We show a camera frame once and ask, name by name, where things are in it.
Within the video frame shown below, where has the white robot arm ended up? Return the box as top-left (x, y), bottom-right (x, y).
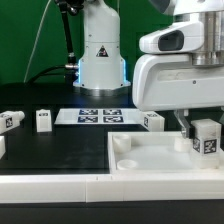
top-left (74, 0), bottom-right (224, 120)

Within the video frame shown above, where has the white sheet with tags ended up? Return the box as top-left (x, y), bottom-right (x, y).
top-left (55, 108), bottom-right (140, 125)

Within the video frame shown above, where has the grey cable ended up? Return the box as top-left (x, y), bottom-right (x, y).
top-left (23, 0), bottom-right (54, 84)

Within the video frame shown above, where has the black cable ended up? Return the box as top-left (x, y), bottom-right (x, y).
top-left (27, 65), bottom-right (75, 84)

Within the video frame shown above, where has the white front fence bar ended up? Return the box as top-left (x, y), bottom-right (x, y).
top-left (0, 173), bottom-right (224, 204)

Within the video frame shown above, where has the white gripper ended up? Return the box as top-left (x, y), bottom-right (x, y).
top-left (132, 54), bottom-right (224, 138)

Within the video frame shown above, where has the white square tabletop part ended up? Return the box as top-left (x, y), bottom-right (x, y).
top-left (108, 132), bottom-right (224, 174)

